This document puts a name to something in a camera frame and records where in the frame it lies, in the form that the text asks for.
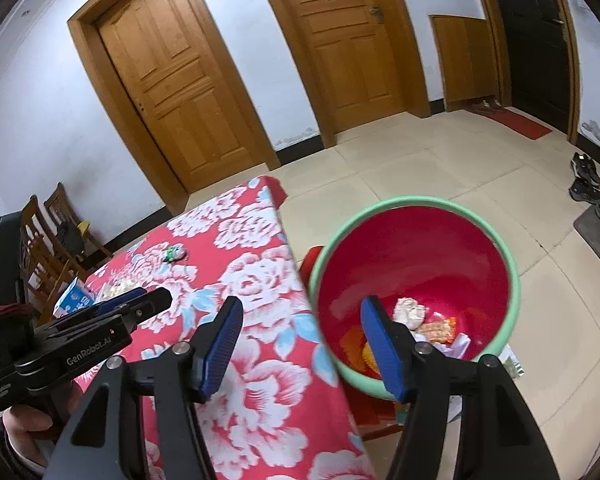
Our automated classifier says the red basin with green rim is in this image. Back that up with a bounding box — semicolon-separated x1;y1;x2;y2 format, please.
307;196;522;402

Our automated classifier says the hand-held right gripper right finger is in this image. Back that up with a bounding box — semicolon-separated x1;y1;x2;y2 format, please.
360;295;561;480

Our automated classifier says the grey floor mat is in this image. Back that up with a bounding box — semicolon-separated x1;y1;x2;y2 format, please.
573;204;600;261

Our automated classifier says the person's left hand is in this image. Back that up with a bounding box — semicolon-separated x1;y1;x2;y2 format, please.
2;380;83;461

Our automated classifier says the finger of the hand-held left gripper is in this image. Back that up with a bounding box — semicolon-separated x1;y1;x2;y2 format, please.
92;287;148;313
122;287;173;333

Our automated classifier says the white paper sheet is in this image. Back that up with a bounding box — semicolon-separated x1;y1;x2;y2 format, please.
447;332;473;360

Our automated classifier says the blue and white milk carton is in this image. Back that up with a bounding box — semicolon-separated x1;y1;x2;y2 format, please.
52;277;93;318

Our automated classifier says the white tissue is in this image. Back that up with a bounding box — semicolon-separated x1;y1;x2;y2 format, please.
392;297;427;331

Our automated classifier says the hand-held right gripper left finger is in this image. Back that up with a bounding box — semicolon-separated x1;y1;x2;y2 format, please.
42;296;244;480

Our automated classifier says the person's left forearm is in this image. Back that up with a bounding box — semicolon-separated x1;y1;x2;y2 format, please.
0;425;48;480

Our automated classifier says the wooden chair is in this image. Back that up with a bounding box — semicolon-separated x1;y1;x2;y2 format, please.
19;195;88;326
44;182;113;261

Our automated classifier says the dark cloth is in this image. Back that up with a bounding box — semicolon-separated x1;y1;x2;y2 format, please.
55;222;83;256

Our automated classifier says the red door mat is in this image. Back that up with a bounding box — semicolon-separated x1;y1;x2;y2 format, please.
462;107;553;141

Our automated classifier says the orange clear wrapper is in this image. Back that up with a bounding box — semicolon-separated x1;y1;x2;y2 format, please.
419;316;458;346

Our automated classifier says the dark door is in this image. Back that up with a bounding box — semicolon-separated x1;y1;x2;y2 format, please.
472;0;581;143

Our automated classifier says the red floral tablecloth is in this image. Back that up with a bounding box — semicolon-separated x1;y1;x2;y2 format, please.
72;175;376;480

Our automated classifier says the small wooden half door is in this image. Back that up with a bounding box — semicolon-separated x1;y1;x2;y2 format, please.
429;14;501;111

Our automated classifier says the wooden panel door with lock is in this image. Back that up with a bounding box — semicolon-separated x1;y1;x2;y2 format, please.
250;0;431;150

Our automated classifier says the printed plastic packet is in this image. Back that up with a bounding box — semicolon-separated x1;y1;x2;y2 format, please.
500;345;526;378

